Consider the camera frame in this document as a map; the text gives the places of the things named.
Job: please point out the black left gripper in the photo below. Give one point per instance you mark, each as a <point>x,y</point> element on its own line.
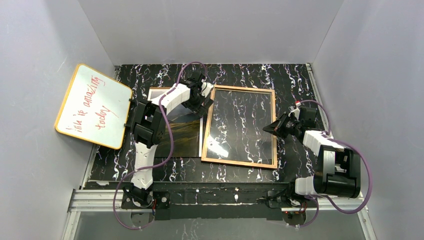
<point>197,103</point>

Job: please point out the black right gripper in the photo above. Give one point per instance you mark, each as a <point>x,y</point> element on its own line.
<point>282,125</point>

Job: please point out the mountain landscape photo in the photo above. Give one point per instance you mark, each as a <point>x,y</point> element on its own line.
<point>185,127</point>

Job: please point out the wooden picture frame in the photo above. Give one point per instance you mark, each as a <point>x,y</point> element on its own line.
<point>238,162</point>

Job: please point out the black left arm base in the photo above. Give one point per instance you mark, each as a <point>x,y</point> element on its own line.
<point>144,199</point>

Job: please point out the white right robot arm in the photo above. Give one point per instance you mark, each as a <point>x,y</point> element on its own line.
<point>338,168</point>

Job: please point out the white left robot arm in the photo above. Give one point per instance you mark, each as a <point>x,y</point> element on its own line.
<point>150,124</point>

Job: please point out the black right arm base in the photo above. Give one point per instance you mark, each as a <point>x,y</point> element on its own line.
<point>279,199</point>

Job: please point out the yellow-rimmed whiteboard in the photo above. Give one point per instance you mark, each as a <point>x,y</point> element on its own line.
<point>95,108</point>

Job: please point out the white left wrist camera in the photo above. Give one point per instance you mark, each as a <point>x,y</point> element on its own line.
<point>206,88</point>

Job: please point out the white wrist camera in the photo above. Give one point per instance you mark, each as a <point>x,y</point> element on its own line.
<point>206,88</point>
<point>294,110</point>

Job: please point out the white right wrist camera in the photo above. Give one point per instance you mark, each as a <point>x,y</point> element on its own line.
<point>294,110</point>

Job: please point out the aluminium front rail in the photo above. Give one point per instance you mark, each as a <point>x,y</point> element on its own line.
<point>187,212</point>

